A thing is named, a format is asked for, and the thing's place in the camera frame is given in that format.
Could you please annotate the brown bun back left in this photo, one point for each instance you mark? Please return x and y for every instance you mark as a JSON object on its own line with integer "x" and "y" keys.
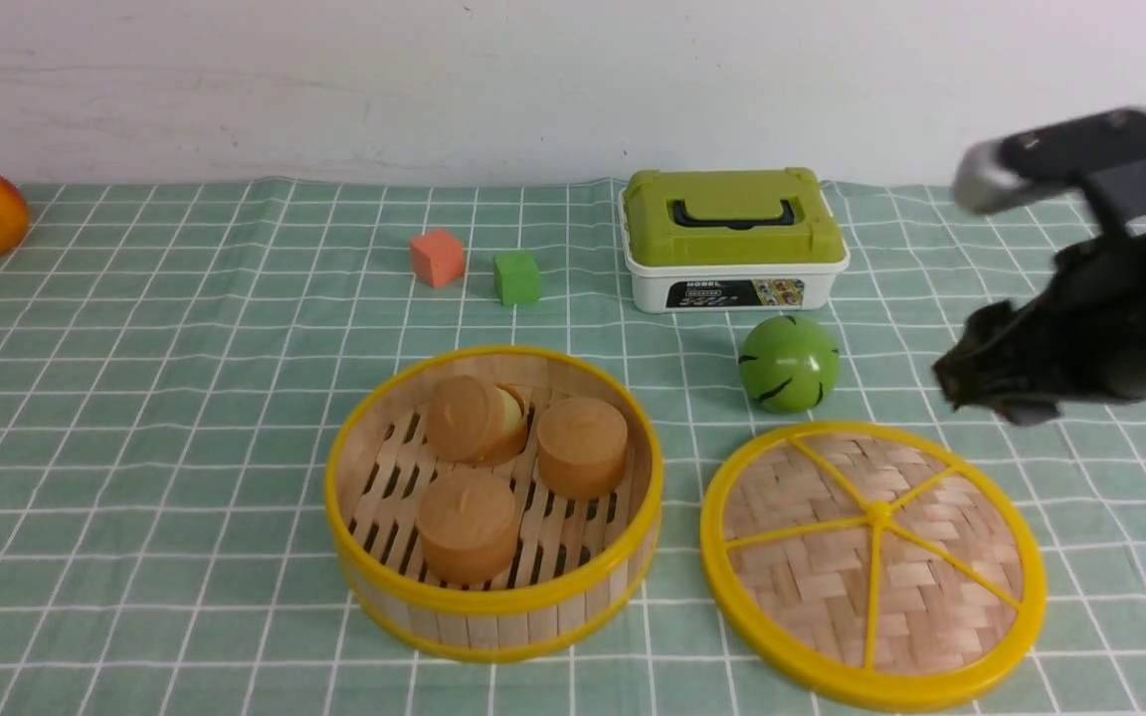
{"x": 476, "y": 421}

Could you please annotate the brown bun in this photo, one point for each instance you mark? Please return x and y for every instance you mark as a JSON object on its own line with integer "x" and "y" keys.
{"x": 468, "y": 525}
{"x": 581, "y": 448}
{"x": 476, "y": 421}

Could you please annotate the green checkered tablecloth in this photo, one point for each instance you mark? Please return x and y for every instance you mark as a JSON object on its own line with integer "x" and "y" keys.
{"x": 175, "y": 361}

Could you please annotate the brown bun front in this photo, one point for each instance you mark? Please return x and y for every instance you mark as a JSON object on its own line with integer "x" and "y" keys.
{"x": 468, "y": 525}

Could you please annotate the green ball with black stripes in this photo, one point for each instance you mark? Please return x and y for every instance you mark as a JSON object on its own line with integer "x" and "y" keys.
{"x": 788, "y": 364}

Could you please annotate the brown bun right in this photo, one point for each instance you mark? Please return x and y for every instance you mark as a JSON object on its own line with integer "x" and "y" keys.
{"x": 581, "y": 448}

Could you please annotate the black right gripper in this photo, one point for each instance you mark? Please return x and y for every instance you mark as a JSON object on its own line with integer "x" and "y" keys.
{"x": 1083, "y": 339}

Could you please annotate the green cube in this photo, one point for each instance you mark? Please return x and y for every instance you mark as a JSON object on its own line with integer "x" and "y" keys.
{"x": 516, "y": 277}

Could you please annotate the yellow-rimmed bamboo steamer basket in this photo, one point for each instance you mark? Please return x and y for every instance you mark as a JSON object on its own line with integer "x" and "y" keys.
{"x": 575, "y": 564}

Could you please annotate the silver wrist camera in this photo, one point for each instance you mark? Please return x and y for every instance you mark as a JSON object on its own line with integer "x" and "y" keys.
{"x": 1101, "y": 156}

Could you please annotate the woven bamboo steamer lid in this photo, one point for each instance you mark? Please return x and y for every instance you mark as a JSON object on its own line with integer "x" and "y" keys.
{"x": 873, "y": 566}

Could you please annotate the orange cube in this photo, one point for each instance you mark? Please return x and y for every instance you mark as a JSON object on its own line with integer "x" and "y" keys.
{"x": 437, "y": 258}

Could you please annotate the white box with green lid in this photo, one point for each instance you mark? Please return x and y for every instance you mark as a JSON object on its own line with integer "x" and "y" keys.
{"x": 730, "y": 240}

